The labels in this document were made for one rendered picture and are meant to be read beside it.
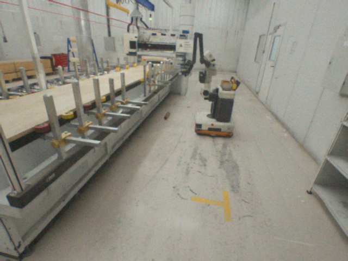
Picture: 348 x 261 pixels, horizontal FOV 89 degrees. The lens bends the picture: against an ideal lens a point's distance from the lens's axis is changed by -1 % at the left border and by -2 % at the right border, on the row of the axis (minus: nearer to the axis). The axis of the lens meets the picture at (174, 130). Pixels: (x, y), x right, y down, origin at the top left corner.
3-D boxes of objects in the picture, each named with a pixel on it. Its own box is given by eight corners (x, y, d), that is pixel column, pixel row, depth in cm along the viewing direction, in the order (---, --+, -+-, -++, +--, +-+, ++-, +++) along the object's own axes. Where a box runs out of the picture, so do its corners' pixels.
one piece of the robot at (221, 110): (225, 118, 362) (232, 75, 327) (229, 129, 313) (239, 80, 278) (208, 116, 365) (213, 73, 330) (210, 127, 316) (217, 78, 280)
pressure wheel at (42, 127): (45, 143, 120) (41, 127, 115) (35, 142, 121) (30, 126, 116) (54, 137, 128) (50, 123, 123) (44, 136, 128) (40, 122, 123)
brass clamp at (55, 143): (73, 139, 126) (71, 132, 124) (58, 149, 114) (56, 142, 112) (64, 138, 127) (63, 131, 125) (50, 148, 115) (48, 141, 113)
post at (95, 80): (104, 129, 170) (98, 76, 149) (103, 131, 166) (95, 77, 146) (101, 129, 170) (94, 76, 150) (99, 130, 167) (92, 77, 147)
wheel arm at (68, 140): (101, 145, 120) (100, 140, 118) (98, 148, 117) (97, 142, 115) (44, 137, 126) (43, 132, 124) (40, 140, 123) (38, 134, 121)
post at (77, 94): (88, 140, 146) (78, 80, 126) (86, 142, 143) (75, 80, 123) (84, 140, 147) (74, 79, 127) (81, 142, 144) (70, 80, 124)
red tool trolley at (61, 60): (70, 69, 979) (68, 53, 945) (62, 71, 910) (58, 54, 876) (62, 69, 980) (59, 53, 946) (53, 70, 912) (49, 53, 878)
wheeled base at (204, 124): (227, 123, 372) (229, 112, 361) (232, 137, 314) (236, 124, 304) (194, 120, 377) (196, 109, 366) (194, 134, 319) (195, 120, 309)
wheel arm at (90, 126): (118, 132, 143) (118, 127, 141) (116, 134, 140) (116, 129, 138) (69, 125, 149) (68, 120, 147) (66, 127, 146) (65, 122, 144)
